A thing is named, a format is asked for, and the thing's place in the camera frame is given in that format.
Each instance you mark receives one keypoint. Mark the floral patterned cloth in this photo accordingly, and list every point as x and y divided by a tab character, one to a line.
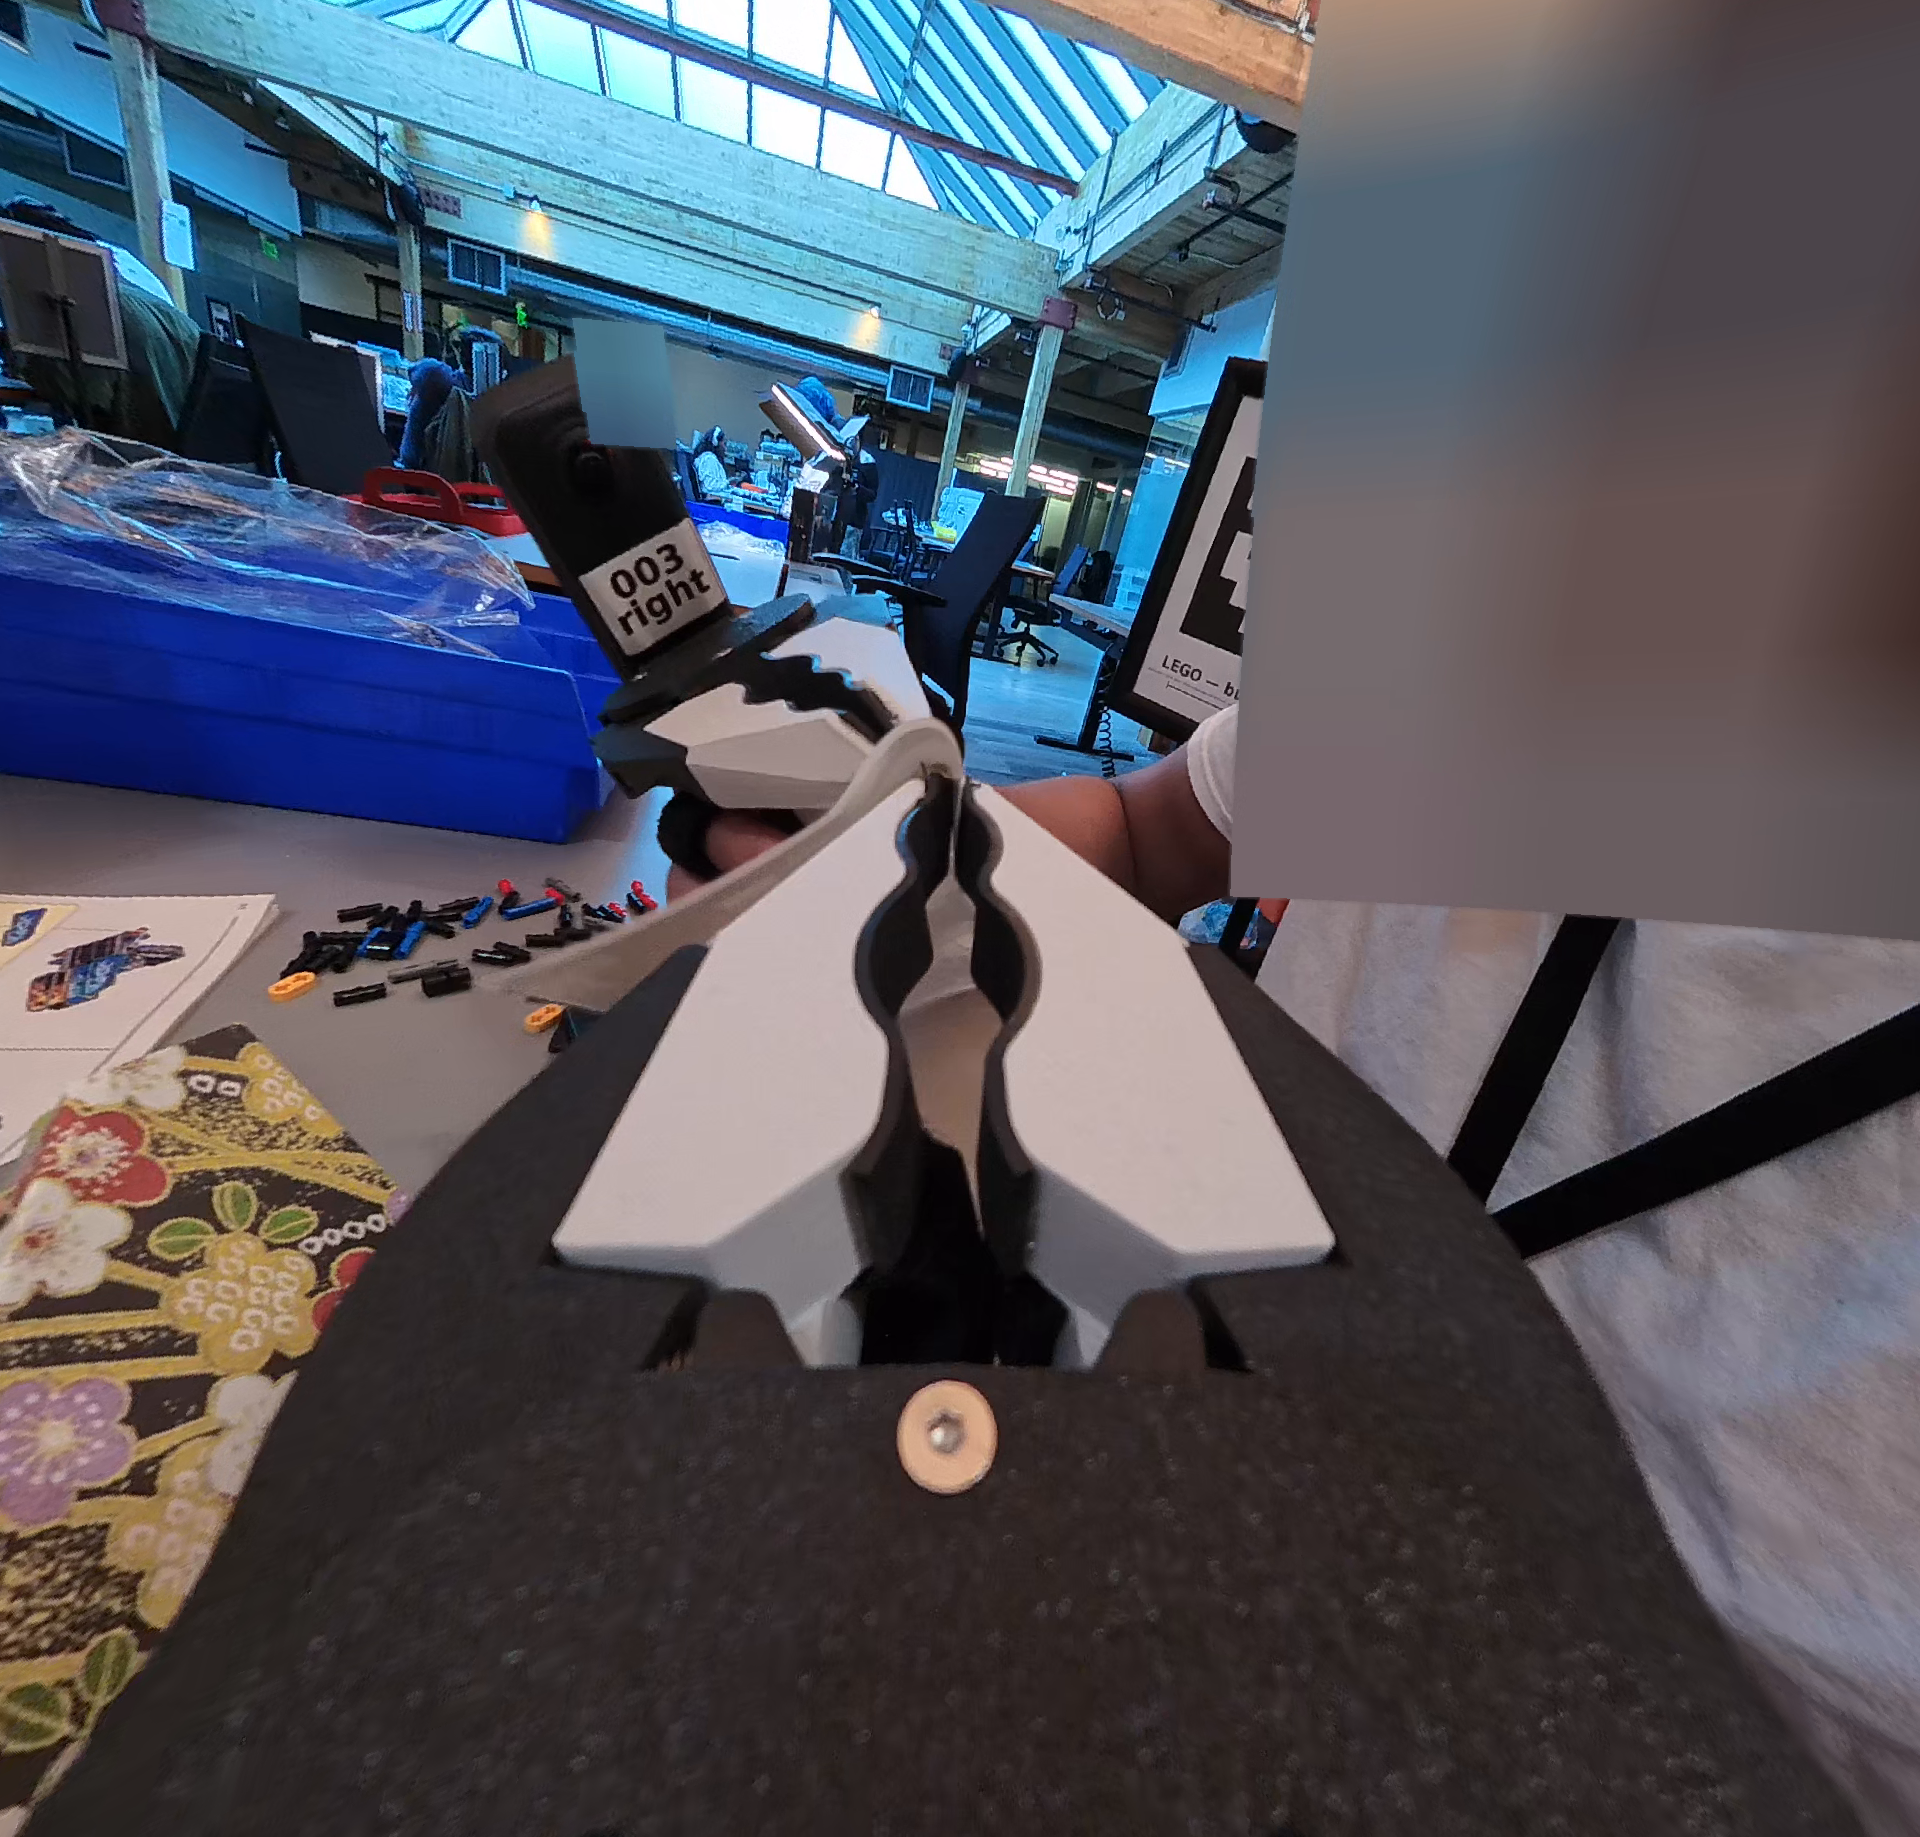
151	1341

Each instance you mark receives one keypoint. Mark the person's right hand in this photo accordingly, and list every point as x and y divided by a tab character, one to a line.
743	844

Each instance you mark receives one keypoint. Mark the lego instruction sheet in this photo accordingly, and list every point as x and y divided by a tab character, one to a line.
164	968

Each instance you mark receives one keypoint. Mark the black panel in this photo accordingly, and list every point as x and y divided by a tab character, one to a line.
315	405

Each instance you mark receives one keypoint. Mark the white paper strip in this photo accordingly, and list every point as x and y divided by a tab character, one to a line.
660	937

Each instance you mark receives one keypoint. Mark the pile of small lego pieces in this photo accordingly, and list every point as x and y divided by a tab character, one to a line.
382	941

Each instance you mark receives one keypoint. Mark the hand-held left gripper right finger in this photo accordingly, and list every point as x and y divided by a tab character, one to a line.
1140	1117

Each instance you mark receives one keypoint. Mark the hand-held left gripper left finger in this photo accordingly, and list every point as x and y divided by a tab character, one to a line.
750	1117

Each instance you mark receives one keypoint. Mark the red plastic bin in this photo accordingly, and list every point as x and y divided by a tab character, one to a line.
428	494

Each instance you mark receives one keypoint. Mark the framed board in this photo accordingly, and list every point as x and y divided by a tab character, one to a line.
61	293

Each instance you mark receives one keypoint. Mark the clear plastic bag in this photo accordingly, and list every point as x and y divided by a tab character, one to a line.
224	532

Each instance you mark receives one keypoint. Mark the blue plastic bin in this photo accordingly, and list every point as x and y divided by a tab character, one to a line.
301	696

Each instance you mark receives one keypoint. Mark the black framed marker sign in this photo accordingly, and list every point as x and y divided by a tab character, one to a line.
1201	576

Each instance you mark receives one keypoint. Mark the black office chair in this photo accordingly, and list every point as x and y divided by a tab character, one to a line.
983	562
1051	599

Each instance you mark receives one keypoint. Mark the person's right forearm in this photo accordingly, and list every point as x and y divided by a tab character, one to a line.
1111	834

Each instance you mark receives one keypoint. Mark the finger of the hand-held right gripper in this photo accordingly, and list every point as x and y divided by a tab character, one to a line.
854	654
765	757

